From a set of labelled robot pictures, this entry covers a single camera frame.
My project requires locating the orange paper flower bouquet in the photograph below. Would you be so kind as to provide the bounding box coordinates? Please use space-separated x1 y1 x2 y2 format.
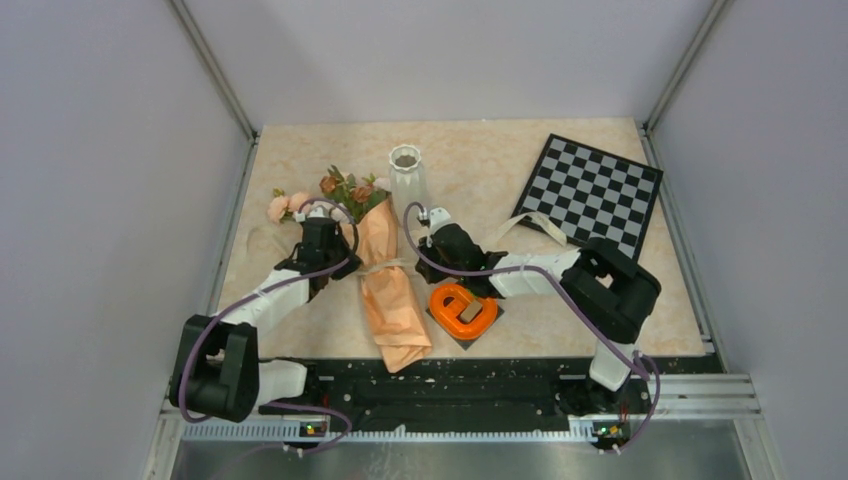
266 165 434 374

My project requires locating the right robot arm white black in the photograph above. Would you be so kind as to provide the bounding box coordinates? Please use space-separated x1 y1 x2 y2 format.
415 223 662 412

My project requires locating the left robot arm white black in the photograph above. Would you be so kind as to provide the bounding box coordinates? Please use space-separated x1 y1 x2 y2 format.
169 216 362 423

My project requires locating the white ribbed vase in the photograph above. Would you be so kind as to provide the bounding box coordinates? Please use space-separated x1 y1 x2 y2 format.
389 145 430 223

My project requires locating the tan wooden block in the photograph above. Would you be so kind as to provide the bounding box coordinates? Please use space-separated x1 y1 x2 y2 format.
458 300 483 324

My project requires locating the black grey checkerboard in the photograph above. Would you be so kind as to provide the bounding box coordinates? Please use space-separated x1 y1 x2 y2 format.
512 134 664 260

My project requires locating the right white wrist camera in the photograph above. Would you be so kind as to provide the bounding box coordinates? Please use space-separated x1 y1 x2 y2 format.
417 207 454 234

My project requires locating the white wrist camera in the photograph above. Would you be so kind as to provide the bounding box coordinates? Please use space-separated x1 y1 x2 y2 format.
417 207 454 234
293 205 335 223

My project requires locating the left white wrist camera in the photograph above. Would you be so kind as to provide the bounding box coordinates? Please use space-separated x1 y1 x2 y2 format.
293 205 335 223

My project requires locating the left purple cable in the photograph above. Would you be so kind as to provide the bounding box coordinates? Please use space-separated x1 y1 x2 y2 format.
178 197 362 458

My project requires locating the purple cable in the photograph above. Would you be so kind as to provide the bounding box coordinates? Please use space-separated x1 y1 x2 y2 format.
178 197 362 458
402 201 662 452

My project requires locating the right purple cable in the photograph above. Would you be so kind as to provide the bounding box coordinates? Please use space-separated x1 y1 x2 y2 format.
402 201 662 452

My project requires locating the orange plastic ring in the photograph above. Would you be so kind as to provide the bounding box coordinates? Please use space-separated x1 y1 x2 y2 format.
428 282 499 342

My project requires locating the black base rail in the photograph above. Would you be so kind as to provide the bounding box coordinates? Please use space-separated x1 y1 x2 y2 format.
258 356 654 435

